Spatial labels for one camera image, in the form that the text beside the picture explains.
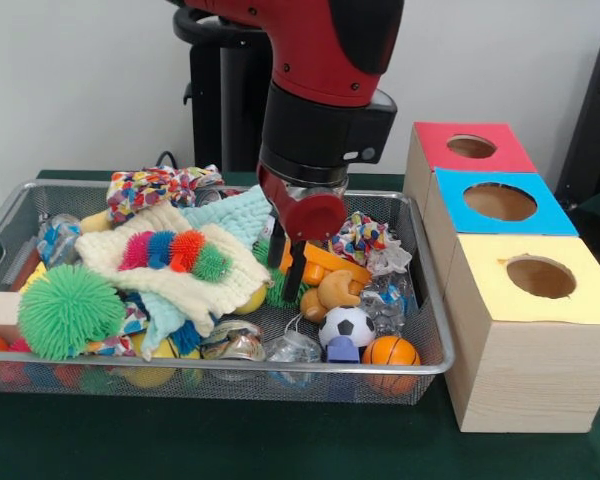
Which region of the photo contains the orange basketball toy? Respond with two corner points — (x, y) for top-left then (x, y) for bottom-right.
(362, 335), (421, 393)

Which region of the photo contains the small purple plastic toy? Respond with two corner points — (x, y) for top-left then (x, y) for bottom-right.
(326, 336), (362, 364)

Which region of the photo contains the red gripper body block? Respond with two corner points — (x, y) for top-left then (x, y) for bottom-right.
(257, 165), (349, 245)

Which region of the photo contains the cream yellow cloth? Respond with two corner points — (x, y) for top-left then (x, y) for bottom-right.
(75, 203), (273, 337)

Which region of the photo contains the yellow ball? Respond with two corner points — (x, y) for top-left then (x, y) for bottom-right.
(125, 335), (181, 389)

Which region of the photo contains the brown plush toy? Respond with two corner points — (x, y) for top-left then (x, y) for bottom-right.
(300, 269), (366, 323)

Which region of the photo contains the small green spiky ball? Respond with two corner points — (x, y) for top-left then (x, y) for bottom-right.
(252, 238), (311, 309)

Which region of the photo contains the dark green table cloth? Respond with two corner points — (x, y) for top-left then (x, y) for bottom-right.
(0, 168), (600, 480)

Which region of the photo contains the wooden box with three holes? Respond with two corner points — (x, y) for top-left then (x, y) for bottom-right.
(404, 122), (600, 434)

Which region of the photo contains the black and white soccer ball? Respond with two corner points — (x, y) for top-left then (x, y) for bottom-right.
(319, 306), (376, 349)

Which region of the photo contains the mint green waffle cloth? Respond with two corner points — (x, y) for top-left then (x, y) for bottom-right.
(135, 185), (276, 361)

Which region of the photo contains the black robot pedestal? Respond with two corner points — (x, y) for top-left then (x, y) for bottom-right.
(173, 5), (276, 173)

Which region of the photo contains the clear mesh bin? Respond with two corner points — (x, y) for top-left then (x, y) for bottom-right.
(0, 180), (457, 403)

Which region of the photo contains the orange plastic toy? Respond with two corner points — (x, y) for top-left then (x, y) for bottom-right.
(278, 240), (373, 291)

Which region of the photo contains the multicolour spiky caterpillar toy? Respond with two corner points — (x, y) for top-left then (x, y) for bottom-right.
(118, 230), (233, 283)

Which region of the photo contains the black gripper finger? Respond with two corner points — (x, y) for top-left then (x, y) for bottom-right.
(282, 240), (308, 304)
(267, 215), (288, 270)

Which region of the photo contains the black upright panel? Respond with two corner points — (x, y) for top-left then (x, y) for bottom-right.
(555, 33), (600, 236)

